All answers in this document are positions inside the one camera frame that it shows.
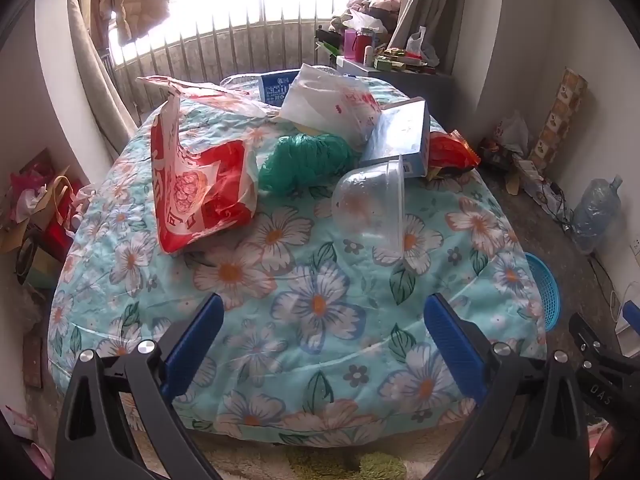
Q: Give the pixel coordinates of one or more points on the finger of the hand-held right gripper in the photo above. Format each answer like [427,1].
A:
[600,342]

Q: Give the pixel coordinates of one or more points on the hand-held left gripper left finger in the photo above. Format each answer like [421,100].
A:
[192,345]

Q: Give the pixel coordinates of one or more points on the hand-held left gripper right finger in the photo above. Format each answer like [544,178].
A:
[452,345]

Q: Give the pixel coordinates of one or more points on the blue plastic basket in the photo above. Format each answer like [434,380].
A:
[547,290]

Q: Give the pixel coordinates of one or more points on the red and white plastic bag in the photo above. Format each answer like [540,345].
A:
[200,195]

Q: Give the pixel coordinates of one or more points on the clear plastic bowl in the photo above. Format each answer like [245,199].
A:
[370,210]

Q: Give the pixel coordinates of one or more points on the red snack packet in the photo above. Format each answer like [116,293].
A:
[450,152]

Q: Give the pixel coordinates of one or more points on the green plastic bag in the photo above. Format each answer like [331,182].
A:
[305,160]

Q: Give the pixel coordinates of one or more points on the silver and blue box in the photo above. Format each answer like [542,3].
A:
[400,130]

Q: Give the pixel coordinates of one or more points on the clear blue-label plastic bottle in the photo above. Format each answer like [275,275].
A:
[275,87]

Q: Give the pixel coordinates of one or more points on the white red-printed plastic bag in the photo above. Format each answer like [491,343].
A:
[320,95]

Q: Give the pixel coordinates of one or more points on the pink cloth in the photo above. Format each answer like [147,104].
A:
[605,450]

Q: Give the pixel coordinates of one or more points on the large blue water jug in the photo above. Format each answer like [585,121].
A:
[595,215]

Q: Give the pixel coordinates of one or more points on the floral teal blanket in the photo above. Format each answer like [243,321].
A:
[320,305]

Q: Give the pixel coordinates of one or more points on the green shaggy rug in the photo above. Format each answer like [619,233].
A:
[350,465]

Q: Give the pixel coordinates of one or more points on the white power strip box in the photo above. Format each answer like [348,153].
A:
[537,180]

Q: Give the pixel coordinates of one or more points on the beige paper bag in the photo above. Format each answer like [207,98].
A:
[47,210]

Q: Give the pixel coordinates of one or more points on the translucent plastic bag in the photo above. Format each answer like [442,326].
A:
[512,132]

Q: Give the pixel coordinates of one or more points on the tall patterned cardboard box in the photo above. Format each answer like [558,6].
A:
[560,110]

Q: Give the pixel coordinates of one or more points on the dark cabinet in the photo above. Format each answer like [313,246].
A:
[440,85]

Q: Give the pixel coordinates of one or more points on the beige rolled curtain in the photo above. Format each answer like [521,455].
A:
[95,85]

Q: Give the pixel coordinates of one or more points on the green box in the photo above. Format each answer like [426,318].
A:
[390,64]

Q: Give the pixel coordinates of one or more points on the small white bottle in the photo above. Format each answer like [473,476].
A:
[369,56]

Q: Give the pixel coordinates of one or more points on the metal window railing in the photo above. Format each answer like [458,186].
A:
[225,45]

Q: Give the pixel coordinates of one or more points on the pink cup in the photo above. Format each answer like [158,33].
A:
[351,45]

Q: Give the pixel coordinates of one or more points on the red bottle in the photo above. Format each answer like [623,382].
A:
[366,37]

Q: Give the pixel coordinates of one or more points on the grey curtain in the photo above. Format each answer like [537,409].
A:
[430,0]

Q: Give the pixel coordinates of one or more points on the wall socket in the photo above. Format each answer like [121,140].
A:
[635,246]

